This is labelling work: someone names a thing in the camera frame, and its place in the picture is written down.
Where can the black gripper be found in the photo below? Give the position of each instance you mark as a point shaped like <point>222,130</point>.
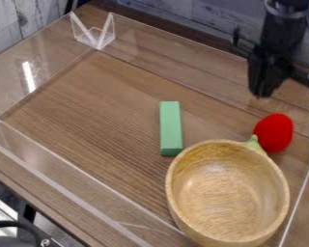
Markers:
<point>271,56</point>

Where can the red plush strawberry toy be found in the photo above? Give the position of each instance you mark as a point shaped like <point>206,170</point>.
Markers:
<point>272,133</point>

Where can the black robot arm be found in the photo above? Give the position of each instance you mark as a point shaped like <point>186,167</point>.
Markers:
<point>283,4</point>

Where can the green rectangular block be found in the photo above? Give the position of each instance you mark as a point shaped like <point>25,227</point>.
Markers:
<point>170,132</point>

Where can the wooden oval bowl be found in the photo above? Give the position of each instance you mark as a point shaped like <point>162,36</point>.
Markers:
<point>228,193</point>

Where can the black equipment under table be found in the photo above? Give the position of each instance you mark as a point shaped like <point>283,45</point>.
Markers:
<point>29,236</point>

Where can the clear acrylic corner bracket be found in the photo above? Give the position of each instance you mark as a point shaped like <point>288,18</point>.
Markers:
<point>93,37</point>

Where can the clear acrylic tray wall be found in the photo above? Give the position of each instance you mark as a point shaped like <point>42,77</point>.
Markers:
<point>98,215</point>

